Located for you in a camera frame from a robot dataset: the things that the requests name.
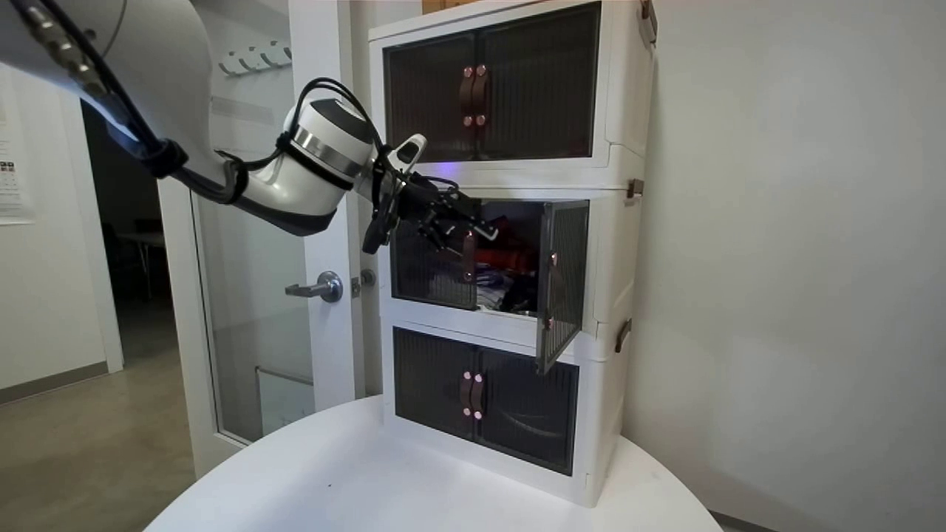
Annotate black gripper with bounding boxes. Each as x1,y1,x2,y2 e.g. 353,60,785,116
393,174,508,254

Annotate dark translucent cabinet door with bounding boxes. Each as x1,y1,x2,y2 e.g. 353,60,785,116
381,28,480,167
534,201,593,378
392,326,477,437
387,196,483,313
470,4,603,162
470,347,582,478

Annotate red item inside cabinet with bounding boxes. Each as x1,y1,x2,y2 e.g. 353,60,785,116
477,217,542,274

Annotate black item inside cabinet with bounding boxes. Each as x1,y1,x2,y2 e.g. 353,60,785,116
480,270,542,316

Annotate white framed glass room door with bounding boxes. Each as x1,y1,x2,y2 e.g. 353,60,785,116
157,0,381,477

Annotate white coat hook rack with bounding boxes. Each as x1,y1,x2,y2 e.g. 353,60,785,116
217,38,296,79

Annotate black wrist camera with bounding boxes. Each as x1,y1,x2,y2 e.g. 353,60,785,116
361,184,401,257

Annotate silver door lever handle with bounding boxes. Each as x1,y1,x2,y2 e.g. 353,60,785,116
282,270,346,306

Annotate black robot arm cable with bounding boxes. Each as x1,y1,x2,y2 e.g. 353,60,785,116
217,73,387,201

